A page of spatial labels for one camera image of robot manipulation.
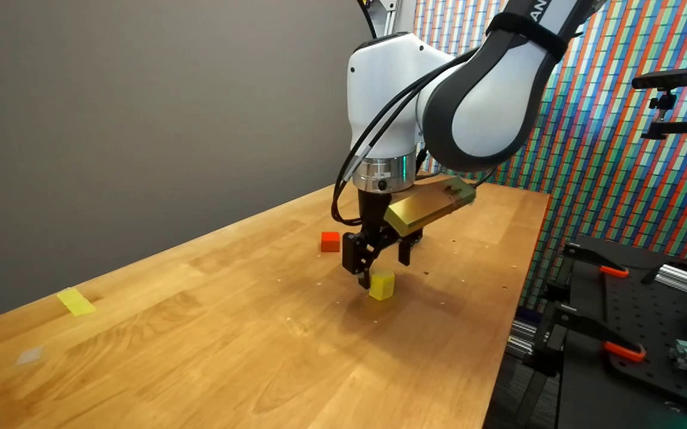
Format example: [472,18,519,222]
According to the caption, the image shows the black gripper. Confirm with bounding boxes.
[339,188,428,278]

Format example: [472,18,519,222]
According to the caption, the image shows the yellow block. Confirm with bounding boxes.
[367,269,398,301]

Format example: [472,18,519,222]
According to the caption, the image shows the black stereo camera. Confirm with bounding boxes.
[630,64,687,89]

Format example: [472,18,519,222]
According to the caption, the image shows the red block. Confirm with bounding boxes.
[318,228,342,255]

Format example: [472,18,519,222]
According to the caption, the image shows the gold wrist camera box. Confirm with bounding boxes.
[382,173,480,238]

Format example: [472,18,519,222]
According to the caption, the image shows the black perforated breadboard table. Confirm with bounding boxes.
[485,236,687,429]

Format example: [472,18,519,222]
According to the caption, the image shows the yellow tape strip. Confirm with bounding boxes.
[55,285,97,319]

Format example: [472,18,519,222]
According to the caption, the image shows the orange-handled black clamp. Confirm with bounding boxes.
[562,240,635,282]
[554,305,648,366]

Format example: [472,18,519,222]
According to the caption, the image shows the translucent tape piece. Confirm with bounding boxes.
[14,342,48,368]

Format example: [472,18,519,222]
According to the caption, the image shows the silver aluminium extrusion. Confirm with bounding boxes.
[651,261,687,296]

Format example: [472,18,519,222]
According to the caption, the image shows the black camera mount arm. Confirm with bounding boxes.
[639,85,687,142]

